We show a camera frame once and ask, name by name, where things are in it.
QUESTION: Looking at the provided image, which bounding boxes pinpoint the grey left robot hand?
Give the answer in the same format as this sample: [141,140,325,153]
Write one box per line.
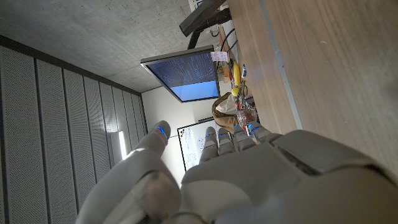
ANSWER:
[74,120,398,224]

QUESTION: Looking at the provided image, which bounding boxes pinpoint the whiteboard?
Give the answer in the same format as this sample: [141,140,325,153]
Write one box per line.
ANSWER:
[177,117,220,172]

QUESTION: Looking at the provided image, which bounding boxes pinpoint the brown jacket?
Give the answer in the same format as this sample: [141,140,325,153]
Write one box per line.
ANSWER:
[211,92,239,134]

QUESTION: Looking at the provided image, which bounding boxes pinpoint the clear plastic jar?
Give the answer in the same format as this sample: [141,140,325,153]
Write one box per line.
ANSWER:
[236,102,257,127]

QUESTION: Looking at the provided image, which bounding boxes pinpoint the white plastic bag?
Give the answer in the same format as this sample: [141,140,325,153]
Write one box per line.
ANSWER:
[216,93,238,114]

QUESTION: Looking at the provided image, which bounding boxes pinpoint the yellow banana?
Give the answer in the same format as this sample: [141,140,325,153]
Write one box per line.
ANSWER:
[233,62,242,87]

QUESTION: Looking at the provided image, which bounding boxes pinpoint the computer monitor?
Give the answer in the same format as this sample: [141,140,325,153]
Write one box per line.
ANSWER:
[140,45,221,103]

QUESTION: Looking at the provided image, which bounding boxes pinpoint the pink sticky note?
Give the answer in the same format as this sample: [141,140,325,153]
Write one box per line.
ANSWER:
[210,51,229,62]

